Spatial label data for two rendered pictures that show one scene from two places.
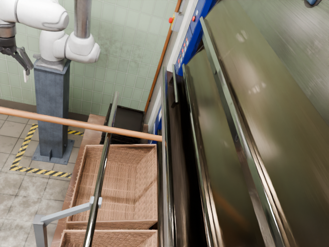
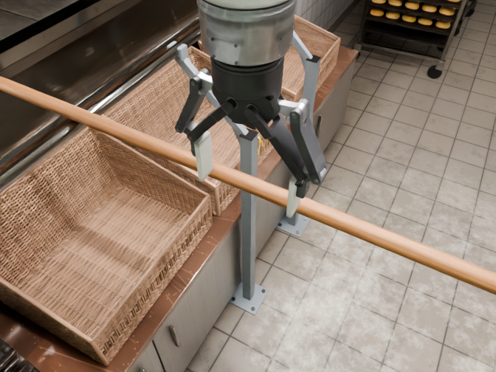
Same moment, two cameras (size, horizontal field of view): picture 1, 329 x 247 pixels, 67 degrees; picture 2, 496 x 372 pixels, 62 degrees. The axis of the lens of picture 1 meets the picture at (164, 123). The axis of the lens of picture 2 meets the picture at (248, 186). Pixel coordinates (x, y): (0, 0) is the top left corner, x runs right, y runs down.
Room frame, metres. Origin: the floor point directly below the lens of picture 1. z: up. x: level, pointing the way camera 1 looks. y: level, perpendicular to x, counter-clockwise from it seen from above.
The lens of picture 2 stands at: (1.09, 1.00, 1.73)
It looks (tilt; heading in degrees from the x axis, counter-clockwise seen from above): 47 degrees down; 225
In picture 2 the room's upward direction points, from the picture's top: straight up
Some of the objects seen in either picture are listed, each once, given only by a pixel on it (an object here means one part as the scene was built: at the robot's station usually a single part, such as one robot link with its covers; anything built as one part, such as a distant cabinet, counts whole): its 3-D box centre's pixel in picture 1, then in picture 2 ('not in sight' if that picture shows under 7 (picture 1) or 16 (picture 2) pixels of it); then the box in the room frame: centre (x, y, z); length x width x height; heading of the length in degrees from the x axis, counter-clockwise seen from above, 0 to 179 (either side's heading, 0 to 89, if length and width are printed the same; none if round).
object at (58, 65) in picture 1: (49, 58); not in sight; (1.43, 0.94, 1.03); 0.22 x 0.18 x 0.06; 106
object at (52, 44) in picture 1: (54, 41); not in sight; (1.44, 0.91, 1.17); 0.18 x 0.16 x 0.22; 104
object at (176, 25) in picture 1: (176, 22); not in sight; (1.83, 0.19, 1.46); 0.10 x 0.07 x 0.10; 16
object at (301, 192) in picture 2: not in sight; (311, 182); (0.80, 0.82, 1.36); 0.03 x 0.01 x 0.05; 106
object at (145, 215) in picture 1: (115, 184); (96, 230); (0.87, 0.14, 0.72); 0.56 x 0.49 x 0.28; 17
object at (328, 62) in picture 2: not in sight; (273, 54); (-0.27, -0.18, 0.72); 0.56 x 0.49 x 0.28; 17
